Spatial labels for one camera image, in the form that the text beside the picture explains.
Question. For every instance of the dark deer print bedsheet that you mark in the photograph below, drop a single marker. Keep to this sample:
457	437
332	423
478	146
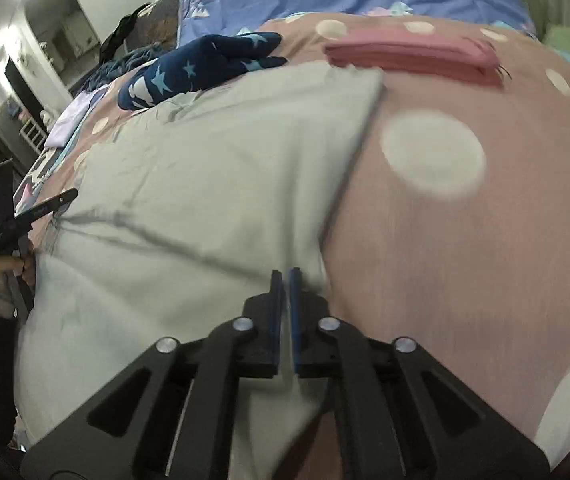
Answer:
31	185

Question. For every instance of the white shelf rack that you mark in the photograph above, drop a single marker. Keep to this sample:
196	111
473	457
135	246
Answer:
34	135

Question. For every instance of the light grey long-sleeve shirt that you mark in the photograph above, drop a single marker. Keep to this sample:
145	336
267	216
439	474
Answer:
183	213

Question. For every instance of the left hand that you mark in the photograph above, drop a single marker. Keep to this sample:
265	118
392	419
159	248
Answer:
18	267

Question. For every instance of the navy star patterned garment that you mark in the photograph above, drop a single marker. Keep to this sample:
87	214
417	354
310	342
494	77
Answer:
200	65

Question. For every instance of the black garment on headboard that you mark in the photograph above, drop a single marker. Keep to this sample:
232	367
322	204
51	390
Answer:
114	45

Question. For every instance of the folded pink clothes stack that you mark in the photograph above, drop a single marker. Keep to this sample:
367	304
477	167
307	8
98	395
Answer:
462	59

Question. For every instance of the folded lilac cloth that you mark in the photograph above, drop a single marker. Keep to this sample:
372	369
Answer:
72	116

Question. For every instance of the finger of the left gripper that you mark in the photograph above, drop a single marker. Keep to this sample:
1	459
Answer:
50	206

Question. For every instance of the pink polka dot blanket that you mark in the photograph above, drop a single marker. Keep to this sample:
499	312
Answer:
452	225

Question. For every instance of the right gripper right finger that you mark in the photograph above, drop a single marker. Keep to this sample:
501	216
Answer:
399	413

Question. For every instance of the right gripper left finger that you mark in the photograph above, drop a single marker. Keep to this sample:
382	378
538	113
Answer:
170	413

